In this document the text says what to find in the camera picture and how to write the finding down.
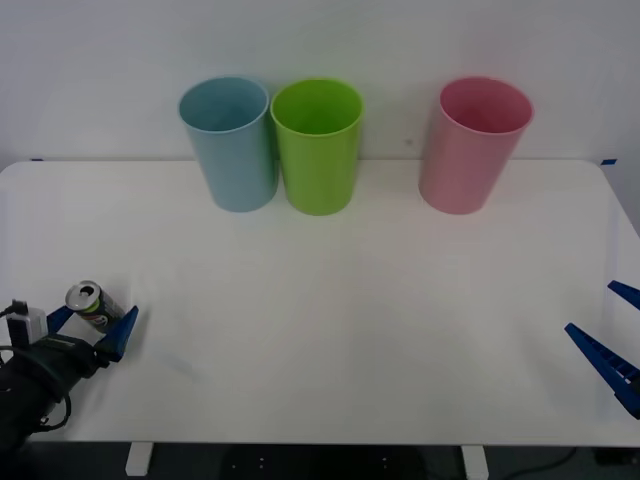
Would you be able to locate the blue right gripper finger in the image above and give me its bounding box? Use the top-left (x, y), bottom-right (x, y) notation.
top-left (606, 279), bottom-right (640, 312)
top-left (564, 322), bottom-right (640, 421)

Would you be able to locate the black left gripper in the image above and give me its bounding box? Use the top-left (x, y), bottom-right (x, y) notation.
top-left (27, 304), bottom-right (140, 401)

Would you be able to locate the dark drink can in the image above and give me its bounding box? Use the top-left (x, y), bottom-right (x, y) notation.
top-left (65, 279), bottom-right (126, 336)

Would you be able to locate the white table leg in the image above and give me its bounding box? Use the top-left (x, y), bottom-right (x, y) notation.
top-left (124, 442), bottom-right (154, 477)
top-left (459, 444), bottom-right (489, 480)

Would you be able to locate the pale blue plastic bin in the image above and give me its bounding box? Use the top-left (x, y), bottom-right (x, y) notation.
top-left (177, 75), bottom-right (279, 214)

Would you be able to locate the green plastic bin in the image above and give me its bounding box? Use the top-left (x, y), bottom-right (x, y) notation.
top-left (270, 77), bottom-right (365, 217)

